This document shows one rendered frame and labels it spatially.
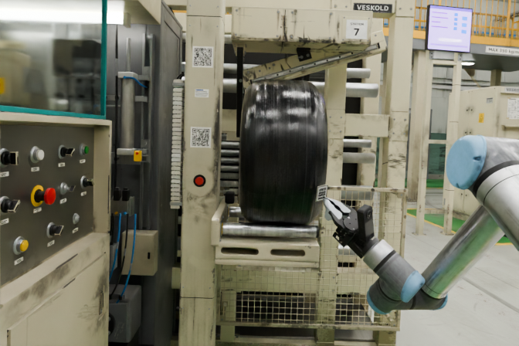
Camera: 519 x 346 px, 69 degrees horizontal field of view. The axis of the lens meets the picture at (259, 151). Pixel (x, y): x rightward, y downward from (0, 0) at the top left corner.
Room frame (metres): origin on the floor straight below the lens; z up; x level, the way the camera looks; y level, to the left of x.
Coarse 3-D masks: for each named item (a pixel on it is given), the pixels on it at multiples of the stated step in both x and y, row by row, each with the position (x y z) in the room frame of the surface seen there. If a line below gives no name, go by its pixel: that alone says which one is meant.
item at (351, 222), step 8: (352, 216) 1.17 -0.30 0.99; (344, 224) 1.14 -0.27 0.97; (352, 224) 1.15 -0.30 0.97; (336, 232) 1.18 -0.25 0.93; (344, 232) 1.17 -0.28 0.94; (352, 232) 1.13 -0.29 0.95; (344, 240) 1.16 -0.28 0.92; (352, 240) 1.16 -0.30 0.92; (360, 240) 1.14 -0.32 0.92; (376, 240) 1.11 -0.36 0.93; (352, 248) 1.17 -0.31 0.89; (360, 248) 1.15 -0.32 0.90; (368, 248) 1.10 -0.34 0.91; (360, 256) 1.15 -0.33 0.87
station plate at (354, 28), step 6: (348, 24) 1.63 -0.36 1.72; (354, 24) 1.63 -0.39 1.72; (360, 24) 1.63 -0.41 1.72; (366, 24) 1.63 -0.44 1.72; (348, 30) 1.63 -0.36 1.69; (354, 30) 1.63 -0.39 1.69; (360, 30) 1.63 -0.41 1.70; (366, 30) 1.63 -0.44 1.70; (348, 36) 1.63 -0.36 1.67; (354, 36) 1.63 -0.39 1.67; (360, 36) 1.63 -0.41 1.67; (366, 36) 1.63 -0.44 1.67
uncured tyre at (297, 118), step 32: (256, 96) 1.26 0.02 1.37; (288, 96) 1.26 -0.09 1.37; (320, 96) 1.31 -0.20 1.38; (256, 128) 1.19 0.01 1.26; (288, 128) 1.19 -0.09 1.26; (320, 128) 1.20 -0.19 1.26; (256, 160) 1.18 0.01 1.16; (288, 160) 1.17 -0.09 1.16; (320, 160) 1.19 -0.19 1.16; (256, 192) 1.20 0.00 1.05; (288, 192) 1.20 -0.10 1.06; (288, 224) 1.32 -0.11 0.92
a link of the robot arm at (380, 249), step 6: (384, 240) 1.12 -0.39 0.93; (372, 246) 1.10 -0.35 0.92; (378, 246) 1.09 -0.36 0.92; (384, 246) 1.09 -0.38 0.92; (390, 246) 1.10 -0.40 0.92; (372, 252) 1.09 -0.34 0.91; (378, 252) 1.08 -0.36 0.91; (384, 252) 1.08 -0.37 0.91; (390, 252) 1.08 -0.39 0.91; (366, 258) 1.10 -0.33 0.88; (372, 258) 1.08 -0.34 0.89; (378, 258) 1.07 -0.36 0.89; (372, 264) 1.09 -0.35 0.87
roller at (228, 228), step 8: (224, 224) 1.30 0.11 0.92; (232, 224) 1.30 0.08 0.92; (240, 224) 1.30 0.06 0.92; (248, 224) 1.30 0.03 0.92; (256, 224) 1.31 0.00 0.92; (264, 224) 1.31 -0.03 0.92; (272, 224) 1.31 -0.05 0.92; (280, 224) 1.31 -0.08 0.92; (224, 232) 1.29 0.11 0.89; (232, 232) 1.29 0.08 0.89; (240, 232) 1.29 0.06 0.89; (248, 232) 1.29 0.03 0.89; (256, 232) 1.29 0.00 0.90; (264, 232) 1.29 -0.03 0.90; (272, 232) 1.29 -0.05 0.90; (280, 232) 1.29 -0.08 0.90; (288, 232) 1.29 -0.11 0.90; (296, 232) 1.29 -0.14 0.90; (304, 232) 1.29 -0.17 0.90; (312, 232) 1.29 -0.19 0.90
